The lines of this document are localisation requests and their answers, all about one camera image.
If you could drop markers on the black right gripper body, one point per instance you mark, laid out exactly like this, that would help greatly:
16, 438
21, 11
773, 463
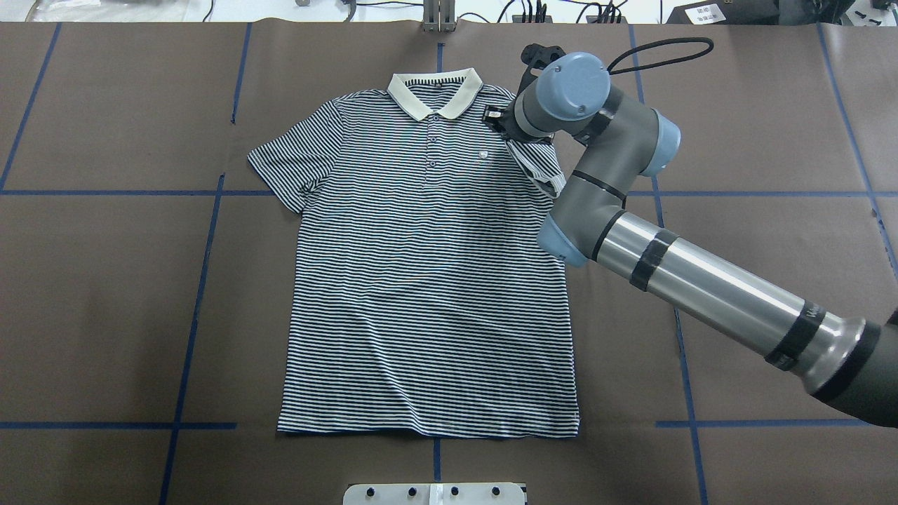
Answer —
499, 121

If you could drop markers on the navy white striped polo shirt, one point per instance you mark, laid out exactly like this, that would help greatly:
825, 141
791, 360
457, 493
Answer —
421, 299

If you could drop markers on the right grey silver robot arm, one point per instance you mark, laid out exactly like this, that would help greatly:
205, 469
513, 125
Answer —
848, 364

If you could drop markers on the blue tape line right lengthwise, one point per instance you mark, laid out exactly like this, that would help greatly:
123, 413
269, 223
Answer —
663, 284

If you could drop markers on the blue tape line lengthwise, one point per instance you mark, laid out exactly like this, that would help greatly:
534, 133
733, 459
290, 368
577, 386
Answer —
663, 284
219, 160

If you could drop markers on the blue tape line left lengthwise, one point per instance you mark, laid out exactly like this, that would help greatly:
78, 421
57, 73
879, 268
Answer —
219, 160

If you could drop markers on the blue tape line far crosswise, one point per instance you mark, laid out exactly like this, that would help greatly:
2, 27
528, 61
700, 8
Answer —
245, 193

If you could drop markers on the aluminium frame post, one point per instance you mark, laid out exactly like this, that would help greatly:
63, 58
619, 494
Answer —
439, 16

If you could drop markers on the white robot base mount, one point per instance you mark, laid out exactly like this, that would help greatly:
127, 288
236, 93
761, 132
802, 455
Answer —
436, 493

